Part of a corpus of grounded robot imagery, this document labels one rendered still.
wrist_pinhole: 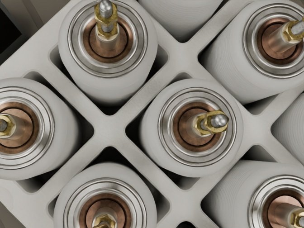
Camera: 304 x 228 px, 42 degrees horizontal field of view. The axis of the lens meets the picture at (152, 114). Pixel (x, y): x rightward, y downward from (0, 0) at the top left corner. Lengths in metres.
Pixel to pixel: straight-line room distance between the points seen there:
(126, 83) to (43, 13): 0.31
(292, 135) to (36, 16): 0.42
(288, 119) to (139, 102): 0.17
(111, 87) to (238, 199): 0.16
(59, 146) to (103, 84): 0.07
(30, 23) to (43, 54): 0.21
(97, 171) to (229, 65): 0.17
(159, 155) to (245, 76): 0.12
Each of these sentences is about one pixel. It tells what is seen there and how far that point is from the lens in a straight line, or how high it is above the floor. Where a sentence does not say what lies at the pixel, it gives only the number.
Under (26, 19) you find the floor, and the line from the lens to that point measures 0.67.
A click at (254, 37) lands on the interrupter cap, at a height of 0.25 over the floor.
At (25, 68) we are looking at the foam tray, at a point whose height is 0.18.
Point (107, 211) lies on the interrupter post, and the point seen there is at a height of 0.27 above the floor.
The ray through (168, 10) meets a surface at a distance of 0.43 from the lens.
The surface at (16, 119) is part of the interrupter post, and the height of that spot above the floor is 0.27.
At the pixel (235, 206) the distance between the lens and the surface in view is 0.40.
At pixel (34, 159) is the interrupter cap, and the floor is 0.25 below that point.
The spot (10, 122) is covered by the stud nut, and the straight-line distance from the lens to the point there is 0.34.
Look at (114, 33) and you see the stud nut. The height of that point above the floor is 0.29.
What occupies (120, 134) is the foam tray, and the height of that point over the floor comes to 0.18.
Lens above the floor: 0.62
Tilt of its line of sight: 83 degrees down
